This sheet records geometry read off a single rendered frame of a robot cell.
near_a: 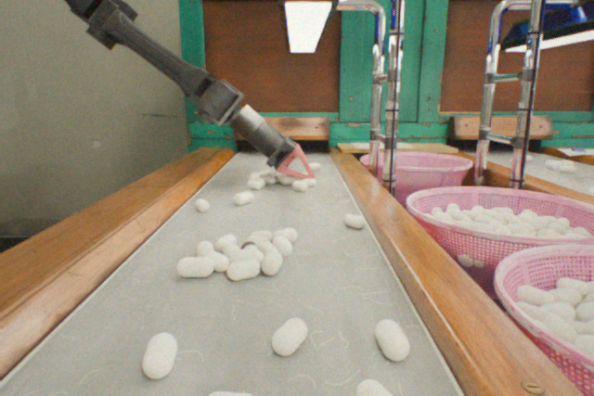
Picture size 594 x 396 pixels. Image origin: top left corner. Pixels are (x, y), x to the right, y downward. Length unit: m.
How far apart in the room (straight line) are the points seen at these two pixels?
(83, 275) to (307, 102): 0.99
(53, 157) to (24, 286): 2.24
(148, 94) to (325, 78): 1.29
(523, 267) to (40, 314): 0.44
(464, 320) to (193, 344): 0.20
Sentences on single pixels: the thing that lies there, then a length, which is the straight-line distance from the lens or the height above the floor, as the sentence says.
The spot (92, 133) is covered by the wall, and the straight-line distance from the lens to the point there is 2.52.
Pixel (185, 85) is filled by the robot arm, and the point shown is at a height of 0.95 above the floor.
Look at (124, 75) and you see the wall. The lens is 2.43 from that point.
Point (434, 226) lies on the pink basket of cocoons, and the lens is 0.56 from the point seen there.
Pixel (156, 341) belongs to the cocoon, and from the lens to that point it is 0.31.
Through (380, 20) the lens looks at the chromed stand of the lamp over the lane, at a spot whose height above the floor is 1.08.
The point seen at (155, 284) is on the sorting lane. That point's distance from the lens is 0.44.
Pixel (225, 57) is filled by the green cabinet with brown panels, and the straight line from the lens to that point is 1.33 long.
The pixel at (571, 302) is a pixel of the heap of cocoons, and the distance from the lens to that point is 0.47.
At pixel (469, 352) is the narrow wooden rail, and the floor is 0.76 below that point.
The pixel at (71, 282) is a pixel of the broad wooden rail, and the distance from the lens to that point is 0.44.
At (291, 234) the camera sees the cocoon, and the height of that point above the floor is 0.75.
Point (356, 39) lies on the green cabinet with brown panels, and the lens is 1.32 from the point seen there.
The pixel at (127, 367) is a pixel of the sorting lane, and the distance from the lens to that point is 0.33.
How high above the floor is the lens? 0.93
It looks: 12 degrees down
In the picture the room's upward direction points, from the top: straight up
